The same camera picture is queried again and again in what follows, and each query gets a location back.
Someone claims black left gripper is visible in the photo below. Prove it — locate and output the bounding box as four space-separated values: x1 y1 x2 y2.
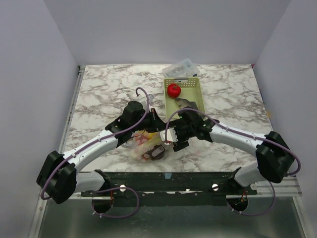
131 108 166 133

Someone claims clear zip top bag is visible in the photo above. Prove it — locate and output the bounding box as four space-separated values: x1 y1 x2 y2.
130 130 171 161

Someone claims grey fake fish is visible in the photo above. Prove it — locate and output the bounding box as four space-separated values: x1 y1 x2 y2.
174 98 198 110

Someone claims red fake apple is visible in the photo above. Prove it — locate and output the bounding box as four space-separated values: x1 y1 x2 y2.
167 83 181 99

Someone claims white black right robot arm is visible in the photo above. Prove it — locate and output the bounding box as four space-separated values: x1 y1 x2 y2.
172 107 298 194

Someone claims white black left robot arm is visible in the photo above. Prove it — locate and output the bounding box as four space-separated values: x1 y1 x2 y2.
36 101 165 204

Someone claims yellow fake pepper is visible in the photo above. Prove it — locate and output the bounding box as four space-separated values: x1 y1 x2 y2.
133 131 157 146

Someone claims dark purple fake food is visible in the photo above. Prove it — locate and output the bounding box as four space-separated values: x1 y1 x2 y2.
143 145 166 161

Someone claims green perforated plastic basket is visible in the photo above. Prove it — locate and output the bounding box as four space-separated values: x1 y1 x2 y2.
163 77 205 119

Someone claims clear plastic organizer box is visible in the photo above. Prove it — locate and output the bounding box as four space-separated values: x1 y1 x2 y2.
162 59 200 78

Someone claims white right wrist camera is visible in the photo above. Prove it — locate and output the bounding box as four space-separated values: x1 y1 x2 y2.
159 128 178 145

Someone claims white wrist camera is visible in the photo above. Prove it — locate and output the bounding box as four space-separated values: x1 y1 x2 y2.
142 94 155 108
159 128 178 145

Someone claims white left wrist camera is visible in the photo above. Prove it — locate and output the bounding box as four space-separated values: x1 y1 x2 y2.
142 94 155 108

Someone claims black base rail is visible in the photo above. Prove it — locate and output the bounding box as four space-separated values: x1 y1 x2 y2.
81 172 257 207

